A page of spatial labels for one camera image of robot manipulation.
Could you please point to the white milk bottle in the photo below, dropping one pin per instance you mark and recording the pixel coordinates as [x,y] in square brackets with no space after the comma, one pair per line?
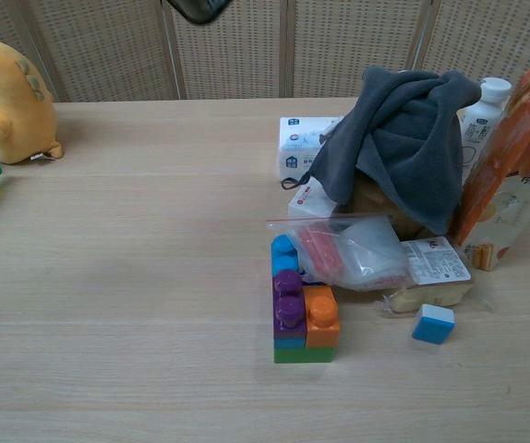
[482,120]

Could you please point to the small white carton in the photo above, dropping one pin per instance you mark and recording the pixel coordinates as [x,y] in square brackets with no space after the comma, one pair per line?
[309,200]

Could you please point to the brown box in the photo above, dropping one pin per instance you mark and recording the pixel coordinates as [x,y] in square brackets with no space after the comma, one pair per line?
[376,200]

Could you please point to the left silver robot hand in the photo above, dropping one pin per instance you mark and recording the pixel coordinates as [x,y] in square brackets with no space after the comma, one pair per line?
[200,9]

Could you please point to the dark grey towel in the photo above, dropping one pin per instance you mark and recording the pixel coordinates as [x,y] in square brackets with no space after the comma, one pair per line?
[403,138]

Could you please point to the clear zip bag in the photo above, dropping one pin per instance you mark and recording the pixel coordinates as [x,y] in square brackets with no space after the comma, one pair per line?
[362,258]

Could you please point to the orange snack box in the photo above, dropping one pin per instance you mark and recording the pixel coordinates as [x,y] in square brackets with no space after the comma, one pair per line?
[514,161]

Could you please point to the woven folding screen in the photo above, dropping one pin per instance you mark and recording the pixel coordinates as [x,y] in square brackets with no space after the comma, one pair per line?
[237,51]

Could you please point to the blue white eraser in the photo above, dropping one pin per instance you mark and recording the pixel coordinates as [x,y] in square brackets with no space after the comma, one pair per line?
[432,324]

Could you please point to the white tissue pack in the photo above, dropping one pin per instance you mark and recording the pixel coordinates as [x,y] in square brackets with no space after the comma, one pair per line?
[299,143]

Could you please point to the wrapped bread package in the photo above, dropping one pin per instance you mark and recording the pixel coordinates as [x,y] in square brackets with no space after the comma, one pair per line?
[436,272]

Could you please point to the orange plush dinosaur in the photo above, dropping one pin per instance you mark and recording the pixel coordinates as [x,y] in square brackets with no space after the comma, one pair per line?
[11,106]

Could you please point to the colourful toy block stack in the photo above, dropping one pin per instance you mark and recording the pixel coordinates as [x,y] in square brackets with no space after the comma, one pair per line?
[304,323]

